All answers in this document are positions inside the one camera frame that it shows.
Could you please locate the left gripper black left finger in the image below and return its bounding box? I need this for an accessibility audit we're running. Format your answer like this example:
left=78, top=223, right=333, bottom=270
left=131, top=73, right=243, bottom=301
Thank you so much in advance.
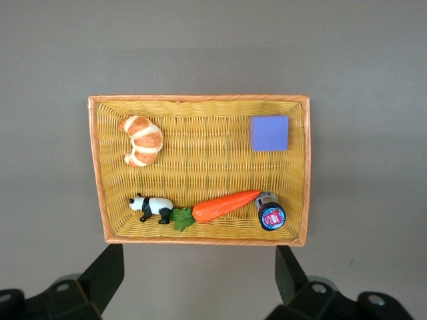
left=25, top=244, right=125, bottom=320

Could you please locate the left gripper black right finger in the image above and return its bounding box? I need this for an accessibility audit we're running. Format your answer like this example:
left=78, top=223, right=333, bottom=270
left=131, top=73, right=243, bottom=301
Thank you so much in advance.
left=266, top=245, right=360, bottom=320

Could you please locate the small dark jar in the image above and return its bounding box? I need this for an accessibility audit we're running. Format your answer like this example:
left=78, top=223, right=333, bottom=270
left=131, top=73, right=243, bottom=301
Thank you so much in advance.
left=254, top=191, right=287, bottom=232

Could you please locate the black white panda figurine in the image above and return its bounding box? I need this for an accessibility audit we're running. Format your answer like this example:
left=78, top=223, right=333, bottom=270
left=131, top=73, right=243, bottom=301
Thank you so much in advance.
left=128, top=193, right=174, bottom=225

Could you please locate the orange toy carrot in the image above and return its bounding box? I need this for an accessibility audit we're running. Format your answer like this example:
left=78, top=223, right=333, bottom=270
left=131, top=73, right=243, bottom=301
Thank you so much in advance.
left=169, top=189, right=261, bottom=233

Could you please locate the toy croissant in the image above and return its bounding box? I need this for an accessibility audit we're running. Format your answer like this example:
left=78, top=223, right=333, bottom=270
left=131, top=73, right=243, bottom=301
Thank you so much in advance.
left=118, top=115, right=164, bottom=167

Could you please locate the orange wicker tray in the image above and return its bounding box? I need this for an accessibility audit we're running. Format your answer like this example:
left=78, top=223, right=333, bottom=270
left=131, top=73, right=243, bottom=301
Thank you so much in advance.
left=87, top=94, right=312, bottom=247

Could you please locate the purple foam cube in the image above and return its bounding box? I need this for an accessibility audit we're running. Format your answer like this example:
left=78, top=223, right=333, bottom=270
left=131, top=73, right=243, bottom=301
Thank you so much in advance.
left=249, top=115, right=290, bottom=153

